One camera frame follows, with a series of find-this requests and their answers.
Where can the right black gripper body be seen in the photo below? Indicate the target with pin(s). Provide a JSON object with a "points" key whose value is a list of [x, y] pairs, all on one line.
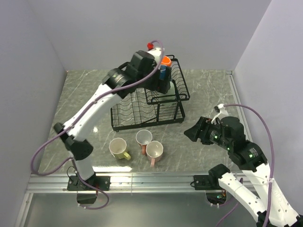
{"points": [[211, 133]]}

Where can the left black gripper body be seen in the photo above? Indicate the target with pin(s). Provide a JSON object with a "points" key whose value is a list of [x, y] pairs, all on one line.
{"points": [[151, 83]]}

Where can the orange mug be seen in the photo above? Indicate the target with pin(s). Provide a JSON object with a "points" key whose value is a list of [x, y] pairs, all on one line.
{"points": [[166, 61]]}

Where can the light pink mug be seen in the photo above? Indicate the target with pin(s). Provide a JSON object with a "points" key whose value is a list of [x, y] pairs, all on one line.
{"points": [[154, 152]]}

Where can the coral pink mug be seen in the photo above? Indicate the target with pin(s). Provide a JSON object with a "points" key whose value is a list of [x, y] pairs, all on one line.
{"points": [[143, 138]]}

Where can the green cup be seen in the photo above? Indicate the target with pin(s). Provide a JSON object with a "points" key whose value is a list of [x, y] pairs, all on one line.
{"points": [[171, 88]]}

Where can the blue mug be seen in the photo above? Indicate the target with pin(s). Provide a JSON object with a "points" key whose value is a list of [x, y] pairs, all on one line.
{"points": [[165, 72]]}

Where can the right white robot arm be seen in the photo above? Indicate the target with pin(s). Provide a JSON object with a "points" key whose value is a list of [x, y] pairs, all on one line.
{"points": [[269, 207]]}

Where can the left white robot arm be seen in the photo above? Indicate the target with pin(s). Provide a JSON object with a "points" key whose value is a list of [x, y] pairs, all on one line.
{"points": [[115, 86]]}

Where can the yellow mug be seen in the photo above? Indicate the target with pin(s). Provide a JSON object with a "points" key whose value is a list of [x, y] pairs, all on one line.
{"points": [[118, 148]]}

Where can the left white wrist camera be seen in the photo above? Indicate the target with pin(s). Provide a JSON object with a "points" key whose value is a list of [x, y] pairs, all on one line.
{"points": [[156, 51]]}

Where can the black wire dish rack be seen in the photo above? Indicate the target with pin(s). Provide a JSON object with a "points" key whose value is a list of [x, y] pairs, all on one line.
{"points": [[144, 108]]}

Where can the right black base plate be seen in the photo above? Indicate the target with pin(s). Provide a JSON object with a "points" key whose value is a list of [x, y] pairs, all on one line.
{"points": [[201, 182]]}

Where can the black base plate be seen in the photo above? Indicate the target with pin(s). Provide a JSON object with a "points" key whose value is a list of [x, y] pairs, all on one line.
{"points": [[201, 182], [100, 182]]}

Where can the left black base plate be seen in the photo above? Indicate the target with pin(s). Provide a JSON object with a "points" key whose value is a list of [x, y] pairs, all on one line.
{"points": [[100, 182]]}

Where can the aluminium mounting rail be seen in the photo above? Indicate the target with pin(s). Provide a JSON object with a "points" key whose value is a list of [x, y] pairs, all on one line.
{"points": [[120, 182]]}

